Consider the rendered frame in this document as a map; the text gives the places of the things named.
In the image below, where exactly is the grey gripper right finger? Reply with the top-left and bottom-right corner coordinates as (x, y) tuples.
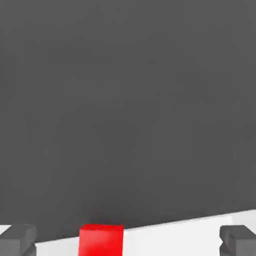
(219, 224), (256, 256)

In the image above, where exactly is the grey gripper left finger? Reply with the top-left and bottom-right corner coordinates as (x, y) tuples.
(0, 224), (38, 256)

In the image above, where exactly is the small red cube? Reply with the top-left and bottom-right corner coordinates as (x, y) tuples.
(77, 223), (125, 256)

